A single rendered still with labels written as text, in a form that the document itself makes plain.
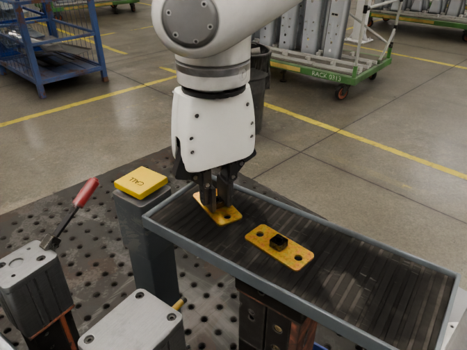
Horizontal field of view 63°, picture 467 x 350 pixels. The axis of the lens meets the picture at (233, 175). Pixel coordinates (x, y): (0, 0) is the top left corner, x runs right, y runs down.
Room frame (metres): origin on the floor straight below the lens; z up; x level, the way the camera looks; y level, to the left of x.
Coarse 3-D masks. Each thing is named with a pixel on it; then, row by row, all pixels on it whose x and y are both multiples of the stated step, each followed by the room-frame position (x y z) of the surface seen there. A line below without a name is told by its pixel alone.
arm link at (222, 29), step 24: (168, 0) 0.32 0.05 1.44; (192, 0) 0.31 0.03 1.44; (216, 0) 0.31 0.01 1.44; (240, 0) 0.31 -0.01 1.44; (264, 0) 0.31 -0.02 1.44; (288, 0) 0.32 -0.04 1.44; (168, 24) 0.32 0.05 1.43; (192, 24) 0.31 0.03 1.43; (216, 24) 0.31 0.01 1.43; (240, 24) 0.32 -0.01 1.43; (264, 24) 0.33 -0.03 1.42; (168, 48) 0.33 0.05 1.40; (192, 48) 0.32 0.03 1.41; (216, 48) 0.32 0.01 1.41
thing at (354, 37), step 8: (360, 0) 6.40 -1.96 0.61; (368, 0) 6.36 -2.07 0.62; (360, 8) 6.39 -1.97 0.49; (360, 16) 6.37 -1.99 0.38; (368, 16) 6.42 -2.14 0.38; (360, 24) 6.35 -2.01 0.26; (352, 32) 6.44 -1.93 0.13; (344, 40) 6.41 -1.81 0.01; (352, 40) 6.35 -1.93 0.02; (368, 40) 6.35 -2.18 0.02
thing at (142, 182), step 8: (144, 168) 0.53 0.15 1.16; (128, 176) 0.51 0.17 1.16; (136, 176) 0.51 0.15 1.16; (144, 176) 0.51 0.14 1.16; (152, 176) 0.51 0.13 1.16; (160, 176) 0.51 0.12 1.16; (120, 184) 0.49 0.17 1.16; (128, 184) 0.49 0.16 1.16; (136, 184) 0.49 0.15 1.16; (144, 184) 0.49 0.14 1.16; (152, 184) 0.49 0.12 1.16; (160, 184) 0.49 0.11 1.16; (128, 192) 0.47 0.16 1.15; (136, 192) 0.46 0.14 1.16; (144, 192) 0.47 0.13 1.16
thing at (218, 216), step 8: (216, 192) 0.46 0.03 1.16; (216, 200) 0.43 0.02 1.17; (216, 208) 0.42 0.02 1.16; (224, 208) 0.42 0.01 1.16; (232, 208) 0.42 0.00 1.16; (216, 216) 0.40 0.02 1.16; (224, 216) 0.41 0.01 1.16; (232, 216) 0.40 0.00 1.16; (240, 216) 0.40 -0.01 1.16; (224, 224) 0.39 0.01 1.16
